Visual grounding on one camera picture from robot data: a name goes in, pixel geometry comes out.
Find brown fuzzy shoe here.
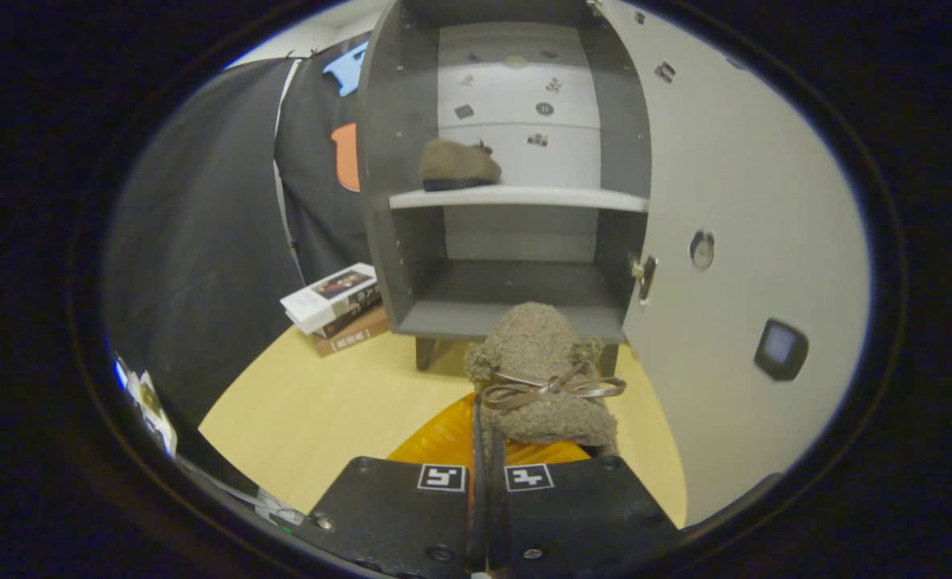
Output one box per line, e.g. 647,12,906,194
420,138,503,192
464,302,628,467

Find dark book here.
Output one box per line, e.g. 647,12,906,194
315,285,384,339

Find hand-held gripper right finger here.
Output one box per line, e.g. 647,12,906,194
488,438,679,576

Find light grey shoe cabinet door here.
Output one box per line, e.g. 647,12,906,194
597,0,871,528

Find metal door hinge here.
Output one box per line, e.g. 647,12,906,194
630,253,659,305

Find white cluttered device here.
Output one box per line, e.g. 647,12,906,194
126,370,179,458

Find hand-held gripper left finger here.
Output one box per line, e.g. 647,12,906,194
295,394,485,578

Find black backdrop cloth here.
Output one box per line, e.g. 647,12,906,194
102,40,374,475

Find grey shoe cabinet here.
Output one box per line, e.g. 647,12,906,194
355,0,654,377

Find brown book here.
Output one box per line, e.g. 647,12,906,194
311,306,391,358

